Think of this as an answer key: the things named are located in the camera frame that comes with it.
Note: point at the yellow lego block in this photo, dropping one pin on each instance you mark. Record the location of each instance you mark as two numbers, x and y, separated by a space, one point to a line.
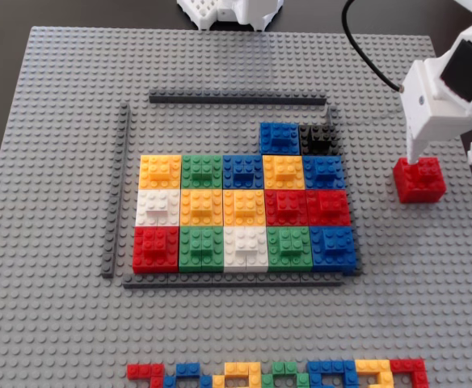
283 171
202 207
244 207
160 171

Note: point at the red lego cube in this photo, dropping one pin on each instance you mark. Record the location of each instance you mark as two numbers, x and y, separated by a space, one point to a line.
420 182

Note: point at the black lego block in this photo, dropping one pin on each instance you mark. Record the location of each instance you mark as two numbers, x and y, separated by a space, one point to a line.
320 139

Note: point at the green lego letter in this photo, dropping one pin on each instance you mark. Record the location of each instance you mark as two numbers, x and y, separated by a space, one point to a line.
284 368

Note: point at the grey lego baseplate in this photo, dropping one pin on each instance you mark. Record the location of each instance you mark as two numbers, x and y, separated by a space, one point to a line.
58 161

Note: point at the blue lego block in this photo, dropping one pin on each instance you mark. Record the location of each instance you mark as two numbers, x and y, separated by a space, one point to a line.
242 171
333 247
279 138
324 171

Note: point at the red lego letter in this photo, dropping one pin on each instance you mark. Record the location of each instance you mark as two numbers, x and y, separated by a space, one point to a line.
143 372
410 365

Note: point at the yellow lego letter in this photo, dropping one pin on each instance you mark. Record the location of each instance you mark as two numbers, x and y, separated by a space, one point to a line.
373 365
236 368

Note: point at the blue lego letter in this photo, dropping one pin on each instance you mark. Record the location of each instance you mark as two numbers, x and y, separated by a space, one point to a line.
329 367
187 369

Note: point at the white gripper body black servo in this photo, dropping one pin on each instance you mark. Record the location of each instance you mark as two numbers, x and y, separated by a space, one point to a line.
423 128

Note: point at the red lego block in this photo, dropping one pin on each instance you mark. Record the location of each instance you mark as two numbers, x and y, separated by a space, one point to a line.
286 207
155 248
328 207

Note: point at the green lego block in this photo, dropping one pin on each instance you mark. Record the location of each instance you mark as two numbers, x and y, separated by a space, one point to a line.
202 171
201 248
289 248

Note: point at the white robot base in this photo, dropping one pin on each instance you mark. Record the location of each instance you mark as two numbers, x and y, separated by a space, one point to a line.
236 12

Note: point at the white lego block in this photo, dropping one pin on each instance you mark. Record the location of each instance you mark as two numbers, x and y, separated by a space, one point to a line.
157 206
245 248

